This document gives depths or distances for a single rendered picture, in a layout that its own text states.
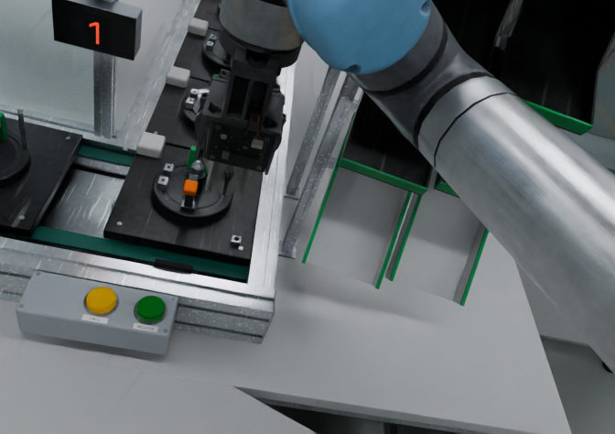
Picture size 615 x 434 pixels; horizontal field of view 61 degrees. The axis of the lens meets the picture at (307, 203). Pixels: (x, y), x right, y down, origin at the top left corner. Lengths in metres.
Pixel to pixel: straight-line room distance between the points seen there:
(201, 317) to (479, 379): 0.52
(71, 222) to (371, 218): 0.51
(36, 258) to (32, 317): 0.09
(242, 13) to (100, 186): 0.66
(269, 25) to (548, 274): 0.27
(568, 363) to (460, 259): 1.64
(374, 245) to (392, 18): 0.62
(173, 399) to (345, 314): 0.35
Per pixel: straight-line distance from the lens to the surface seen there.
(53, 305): 0.82
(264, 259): 0.90
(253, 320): 0.86
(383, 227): 0.89
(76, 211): 0.99
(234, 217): 0.93
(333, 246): 0.87
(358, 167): 0.74
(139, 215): 0.91
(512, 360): 1.13
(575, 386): 2.49
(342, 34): 0.30
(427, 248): 0.92
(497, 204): 0.33
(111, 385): 0.87
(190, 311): 0.86
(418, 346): 1.03
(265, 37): 0.43
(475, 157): 0.34
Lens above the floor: 1.65
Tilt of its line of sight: 43 degrees down
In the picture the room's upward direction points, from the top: 22 degrees clockwise
